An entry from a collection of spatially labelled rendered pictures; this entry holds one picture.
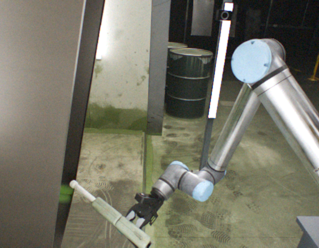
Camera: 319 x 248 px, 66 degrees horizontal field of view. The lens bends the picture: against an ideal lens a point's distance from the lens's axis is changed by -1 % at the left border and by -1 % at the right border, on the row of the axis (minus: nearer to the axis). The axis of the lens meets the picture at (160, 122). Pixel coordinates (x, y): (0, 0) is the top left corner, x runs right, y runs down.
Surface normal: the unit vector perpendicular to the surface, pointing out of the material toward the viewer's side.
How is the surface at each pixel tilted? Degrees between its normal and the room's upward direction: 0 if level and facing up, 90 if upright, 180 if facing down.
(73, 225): 0
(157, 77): 90
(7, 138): 90
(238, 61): 85
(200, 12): 81
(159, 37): 90
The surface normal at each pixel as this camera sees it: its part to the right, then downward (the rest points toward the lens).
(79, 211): 0.06, -0.91
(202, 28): 0.05, 0.26
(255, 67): -0.71, 0.17
